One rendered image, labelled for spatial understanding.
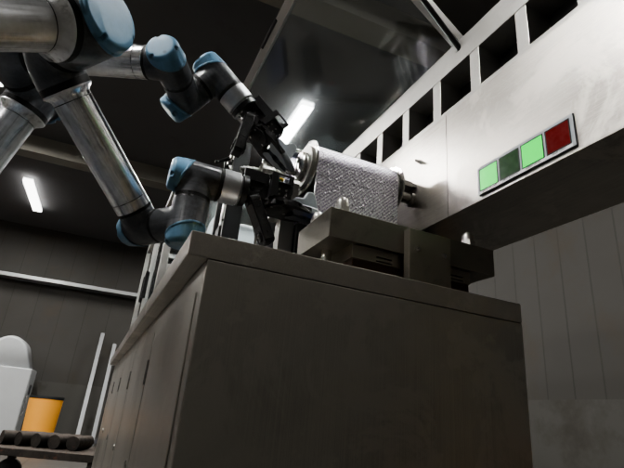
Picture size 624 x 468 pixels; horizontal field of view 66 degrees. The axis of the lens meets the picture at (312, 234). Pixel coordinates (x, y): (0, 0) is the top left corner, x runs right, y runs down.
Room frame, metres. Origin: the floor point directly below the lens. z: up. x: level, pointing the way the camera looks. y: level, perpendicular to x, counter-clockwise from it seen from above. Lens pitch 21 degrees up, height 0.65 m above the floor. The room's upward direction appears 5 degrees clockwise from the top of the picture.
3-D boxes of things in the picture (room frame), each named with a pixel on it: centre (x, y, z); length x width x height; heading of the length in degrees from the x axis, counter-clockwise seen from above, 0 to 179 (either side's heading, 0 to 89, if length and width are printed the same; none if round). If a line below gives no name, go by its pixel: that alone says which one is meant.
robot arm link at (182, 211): (0.93, 0.27, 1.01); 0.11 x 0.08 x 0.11; 58
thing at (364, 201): (1.07, -0.10, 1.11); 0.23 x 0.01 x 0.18; 112
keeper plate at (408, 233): (0.90, -0.24, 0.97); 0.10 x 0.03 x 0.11; 112
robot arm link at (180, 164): (0.92, 0.26, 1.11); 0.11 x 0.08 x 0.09; 112
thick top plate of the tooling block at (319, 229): (0.98, -0.19, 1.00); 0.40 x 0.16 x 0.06; 112
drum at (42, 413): (6.43, 3.13, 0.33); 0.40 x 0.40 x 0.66
